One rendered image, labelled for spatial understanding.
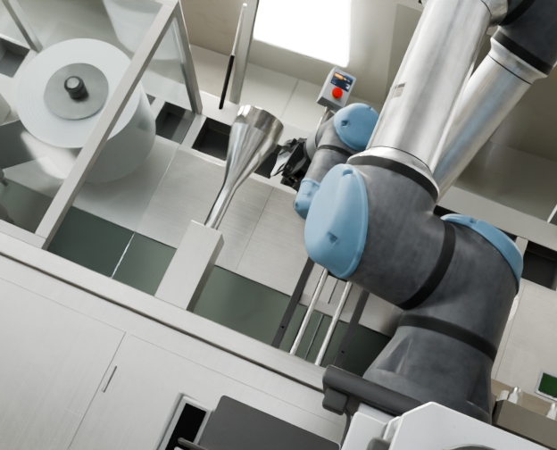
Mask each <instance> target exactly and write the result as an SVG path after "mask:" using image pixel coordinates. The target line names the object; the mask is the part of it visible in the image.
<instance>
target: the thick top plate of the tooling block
mask: <svg viewBox="0 0 557 450"><path fill-rule="evenodd" d="M492 426H494V427H496V428H498V429H501V430H504V431H506V432H509V433H511V434H513V435H515V436H518V437H523V438H526V439H528V440H529V441H530V442H533V443H535V444H538V445H540V446H543V447H545V448H548V449H549V450H557V421H556V420H554V419H551V418H549V417H546V416H544V415H542V414H540V413H538V412H534V411H531V410H529V409H528V408H525V407H523V406H520V405H518V404H515V403H513V402H510V401H508V400H506V399H503V400H499V401H496V403H495V407H494V410H493V412H492Z"/></svg>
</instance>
